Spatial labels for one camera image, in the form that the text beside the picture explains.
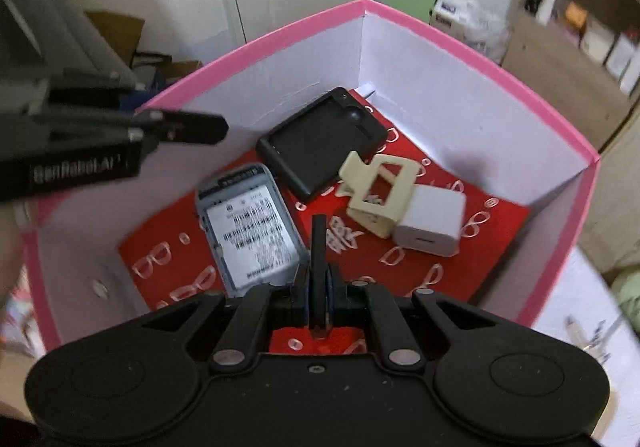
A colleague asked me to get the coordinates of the brown cardboard box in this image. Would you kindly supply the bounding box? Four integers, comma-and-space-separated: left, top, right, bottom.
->
85, 10, 146, 68

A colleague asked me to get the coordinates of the light wooden wardrobe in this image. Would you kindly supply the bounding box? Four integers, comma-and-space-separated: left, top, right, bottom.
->
577, 120, 640, 278

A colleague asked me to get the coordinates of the red printed bag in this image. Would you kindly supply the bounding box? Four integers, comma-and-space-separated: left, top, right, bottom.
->
117, 104, 531, 355

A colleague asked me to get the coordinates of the grey chair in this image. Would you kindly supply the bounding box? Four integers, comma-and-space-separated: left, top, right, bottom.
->
0, 0, 136, 88

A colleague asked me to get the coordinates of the grey pocket router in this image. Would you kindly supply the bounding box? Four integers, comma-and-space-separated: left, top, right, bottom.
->
196, 163, 312, 299

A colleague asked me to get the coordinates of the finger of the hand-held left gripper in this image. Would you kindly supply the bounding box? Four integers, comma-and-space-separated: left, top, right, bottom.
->
135, 110, 230, 145

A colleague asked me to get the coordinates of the black battery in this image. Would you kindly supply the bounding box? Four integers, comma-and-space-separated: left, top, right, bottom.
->
310, 214, 329, 339

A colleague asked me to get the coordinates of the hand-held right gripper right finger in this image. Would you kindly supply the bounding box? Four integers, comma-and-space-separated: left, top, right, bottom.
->
320, 264, 506, 370

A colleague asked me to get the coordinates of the pink cardboard box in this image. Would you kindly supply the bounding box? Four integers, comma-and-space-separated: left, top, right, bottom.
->
22, 0, 601, 353

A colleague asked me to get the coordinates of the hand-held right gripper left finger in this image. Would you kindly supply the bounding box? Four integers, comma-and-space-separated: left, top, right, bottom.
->
135, 264, 317, 373

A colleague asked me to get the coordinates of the wooden bookshelf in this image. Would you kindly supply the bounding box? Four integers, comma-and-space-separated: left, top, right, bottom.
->
502, 0, 640, 100

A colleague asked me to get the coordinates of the toilet paper pack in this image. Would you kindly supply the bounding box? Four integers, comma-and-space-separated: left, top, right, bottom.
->
432, 0, 506, 53

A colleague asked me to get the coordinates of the white charger plug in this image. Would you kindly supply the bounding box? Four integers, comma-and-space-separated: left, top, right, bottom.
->
391, 184, 467, 258

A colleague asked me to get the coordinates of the black battery charger cradle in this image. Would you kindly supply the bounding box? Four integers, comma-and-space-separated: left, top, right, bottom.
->
256, 87, 390, 202

